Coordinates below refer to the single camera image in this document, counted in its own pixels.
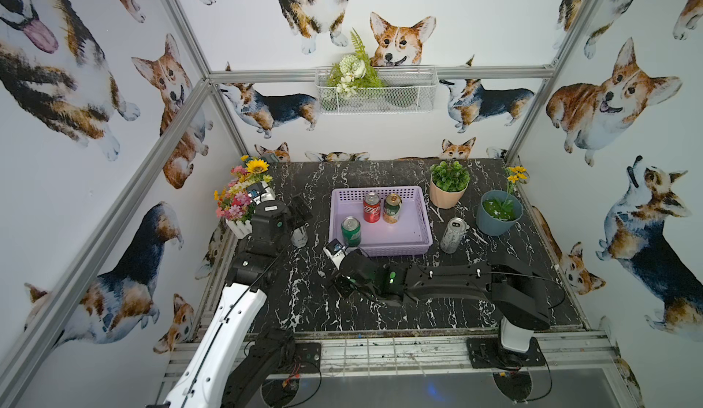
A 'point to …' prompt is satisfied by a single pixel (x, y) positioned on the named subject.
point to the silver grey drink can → (452, 235)
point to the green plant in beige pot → (448, 184)
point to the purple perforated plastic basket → (411, 235)
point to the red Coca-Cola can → (372, 208)
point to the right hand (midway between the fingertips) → (336, 257)
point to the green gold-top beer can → (391, 208)
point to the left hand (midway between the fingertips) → (287, 195)
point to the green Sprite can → (351, 230)
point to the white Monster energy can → (299, 237)
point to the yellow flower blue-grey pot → (498, 209)
